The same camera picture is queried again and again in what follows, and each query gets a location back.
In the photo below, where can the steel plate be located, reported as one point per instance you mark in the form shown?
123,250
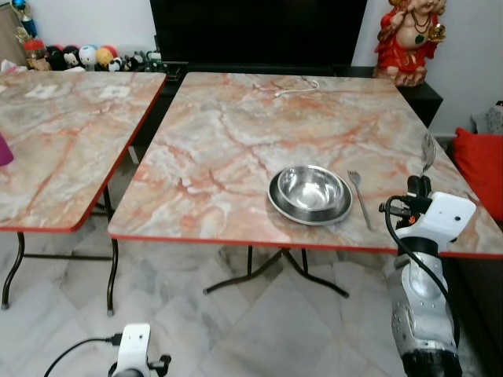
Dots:
283,210

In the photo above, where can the steel bowl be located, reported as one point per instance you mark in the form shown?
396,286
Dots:
310,188

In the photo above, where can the large marble folding table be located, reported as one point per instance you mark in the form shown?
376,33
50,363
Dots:
228,149

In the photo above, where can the red cushion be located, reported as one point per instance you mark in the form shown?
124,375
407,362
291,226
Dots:
481,169

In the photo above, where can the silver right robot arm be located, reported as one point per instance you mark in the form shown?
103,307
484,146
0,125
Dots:
420,306

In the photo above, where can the red laughing Buddha statue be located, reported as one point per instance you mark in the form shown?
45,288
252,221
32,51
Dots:
405,47

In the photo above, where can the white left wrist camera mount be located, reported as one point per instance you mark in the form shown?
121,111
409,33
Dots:
134,345

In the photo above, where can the pink object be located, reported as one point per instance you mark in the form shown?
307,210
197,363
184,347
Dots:
5,151

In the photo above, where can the black television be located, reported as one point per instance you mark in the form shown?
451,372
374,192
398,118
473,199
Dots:
259,31

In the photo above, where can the orange yellow round toy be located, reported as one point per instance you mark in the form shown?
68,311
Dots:
106,56

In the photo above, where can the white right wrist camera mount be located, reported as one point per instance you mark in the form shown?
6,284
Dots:
444,218

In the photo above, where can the grey patterned cushion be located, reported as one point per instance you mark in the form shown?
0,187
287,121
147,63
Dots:
491,122

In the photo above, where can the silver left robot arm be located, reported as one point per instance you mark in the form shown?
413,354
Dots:
126,374

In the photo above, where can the small marble folding table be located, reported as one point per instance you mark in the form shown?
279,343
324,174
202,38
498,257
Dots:
63,149

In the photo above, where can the black round plush toy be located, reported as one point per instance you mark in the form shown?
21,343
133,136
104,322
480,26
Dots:
55,58

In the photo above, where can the blue hanging ornament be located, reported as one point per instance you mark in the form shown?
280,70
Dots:
26,20

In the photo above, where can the white blue round toy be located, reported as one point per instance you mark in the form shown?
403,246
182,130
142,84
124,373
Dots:
87,56

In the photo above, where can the steel fork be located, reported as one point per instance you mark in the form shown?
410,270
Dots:
360,196

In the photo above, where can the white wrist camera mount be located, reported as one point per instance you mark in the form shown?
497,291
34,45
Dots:
444,218
134,345

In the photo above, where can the red hat toy figure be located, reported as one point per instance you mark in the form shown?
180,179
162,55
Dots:
34,55

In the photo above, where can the steel spoon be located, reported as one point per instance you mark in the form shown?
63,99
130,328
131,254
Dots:
428,151

